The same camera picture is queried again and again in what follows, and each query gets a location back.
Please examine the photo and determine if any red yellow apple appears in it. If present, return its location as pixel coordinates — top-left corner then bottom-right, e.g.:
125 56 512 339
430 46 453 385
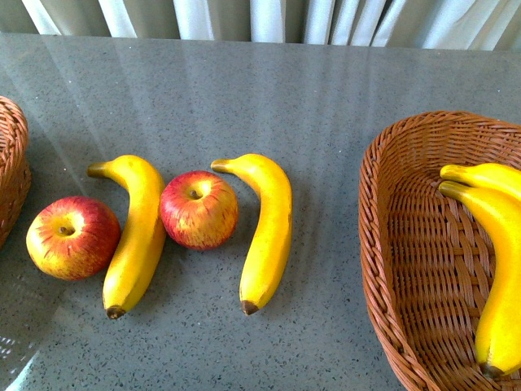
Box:
26 195 120 281
160 170 239 251

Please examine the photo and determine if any yellow banana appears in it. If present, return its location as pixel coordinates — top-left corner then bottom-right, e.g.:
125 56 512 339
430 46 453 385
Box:
87 155 166 320
211 153 293 315

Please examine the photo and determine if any right brown wicker basket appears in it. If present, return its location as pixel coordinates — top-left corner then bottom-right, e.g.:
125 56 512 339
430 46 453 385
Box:
358 111 520 390

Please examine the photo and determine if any brown wicker basket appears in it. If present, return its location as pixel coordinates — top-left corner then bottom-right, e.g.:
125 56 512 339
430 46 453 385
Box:
1 96 32 247
358 111 520 390

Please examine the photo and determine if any upper banana in basket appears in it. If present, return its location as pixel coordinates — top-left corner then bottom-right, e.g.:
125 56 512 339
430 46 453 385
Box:
440 163 520 200

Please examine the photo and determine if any banana in basket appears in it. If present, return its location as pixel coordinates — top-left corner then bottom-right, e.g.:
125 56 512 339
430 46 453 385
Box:
438 181 520 378
440 163 520 200

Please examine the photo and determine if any left brown wicker basket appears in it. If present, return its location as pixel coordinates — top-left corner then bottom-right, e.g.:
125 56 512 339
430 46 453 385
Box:
1 96 32 247

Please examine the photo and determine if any white pleated curtain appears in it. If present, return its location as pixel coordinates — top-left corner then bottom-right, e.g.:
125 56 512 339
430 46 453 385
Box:
1 0 520 52

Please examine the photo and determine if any lower banana in basket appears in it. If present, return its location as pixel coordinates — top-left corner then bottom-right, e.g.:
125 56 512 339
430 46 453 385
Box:
438 181 520 378

